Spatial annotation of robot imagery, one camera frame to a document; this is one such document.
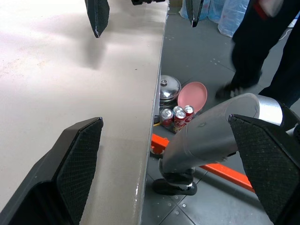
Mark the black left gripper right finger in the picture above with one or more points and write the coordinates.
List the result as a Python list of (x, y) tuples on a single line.
[(267, 164)]

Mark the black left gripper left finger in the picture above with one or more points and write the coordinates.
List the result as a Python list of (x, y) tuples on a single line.
[(70, 168)]

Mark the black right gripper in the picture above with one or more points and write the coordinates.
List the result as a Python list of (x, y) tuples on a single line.
[(147, 1)]

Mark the person's bare hand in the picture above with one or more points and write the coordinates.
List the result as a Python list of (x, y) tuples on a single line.
[(273, 6)]

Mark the clear blue plastic bag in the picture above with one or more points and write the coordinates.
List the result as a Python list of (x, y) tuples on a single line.
[(212, 9), (230, 16)]

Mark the steel pot with lid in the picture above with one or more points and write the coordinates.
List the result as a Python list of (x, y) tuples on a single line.
[(168, 87)]

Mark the red soda can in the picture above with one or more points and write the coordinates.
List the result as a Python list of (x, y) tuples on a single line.
[(189, 113), (177, 109), (166, 116), (180, 120)]

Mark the pink plate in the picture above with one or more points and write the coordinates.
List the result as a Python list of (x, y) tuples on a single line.
[(193, 95)]

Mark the black robot foot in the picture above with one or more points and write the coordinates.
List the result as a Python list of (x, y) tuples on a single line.
[(173, 186)]

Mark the person in dark trousers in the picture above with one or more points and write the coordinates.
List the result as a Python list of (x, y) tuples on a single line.
[(255, 47)]

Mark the orange metal frame bar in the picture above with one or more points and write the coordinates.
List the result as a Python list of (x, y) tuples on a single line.
[(226, 174)]

